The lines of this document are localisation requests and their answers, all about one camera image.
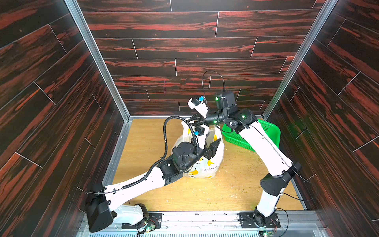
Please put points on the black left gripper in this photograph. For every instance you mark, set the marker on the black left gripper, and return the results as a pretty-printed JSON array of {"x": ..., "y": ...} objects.
[{"x": 208, "y": 152}]

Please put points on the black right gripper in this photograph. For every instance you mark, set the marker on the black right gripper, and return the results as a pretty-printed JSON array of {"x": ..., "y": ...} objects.
[{"x": 200, "y": 119}]

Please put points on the white plastic bag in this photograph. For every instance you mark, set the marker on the white plastic bag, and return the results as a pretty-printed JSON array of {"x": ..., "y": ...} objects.
[{"x": 186, "y": 151}]

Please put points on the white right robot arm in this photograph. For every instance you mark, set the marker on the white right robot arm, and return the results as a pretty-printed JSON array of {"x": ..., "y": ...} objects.
[{"x": 281, "y": 169}]

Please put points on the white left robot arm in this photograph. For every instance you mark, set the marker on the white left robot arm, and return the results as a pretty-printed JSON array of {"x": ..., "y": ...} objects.
[{"x": 103, "y": 204}]

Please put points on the green plastic basket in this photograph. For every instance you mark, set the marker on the green plastic basket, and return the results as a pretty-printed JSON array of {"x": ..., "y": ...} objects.
[{"x": 248, "y": 136}]

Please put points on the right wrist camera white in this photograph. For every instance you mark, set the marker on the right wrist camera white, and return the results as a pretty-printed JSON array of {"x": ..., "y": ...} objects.
[{"x": 199, "y": 104}]

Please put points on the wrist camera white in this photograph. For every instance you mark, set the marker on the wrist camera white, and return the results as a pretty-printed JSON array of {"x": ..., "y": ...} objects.
[
  {"x": 199, "y": 104},
  {"x": 201, "y": 132}
]

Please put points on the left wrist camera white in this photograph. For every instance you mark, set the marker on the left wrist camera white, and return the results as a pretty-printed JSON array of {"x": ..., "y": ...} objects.
[{"x": 201, "y": 132}]

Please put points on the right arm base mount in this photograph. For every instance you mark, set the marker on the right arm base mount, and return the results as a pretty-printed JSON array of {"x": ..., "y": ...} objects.
[{"x": 267, "y": 226}]

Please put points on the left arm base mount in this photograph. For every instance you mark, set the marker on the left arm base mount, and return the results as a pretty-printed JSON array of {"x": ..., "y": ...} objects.
[{"x": 138, "y": 218}]

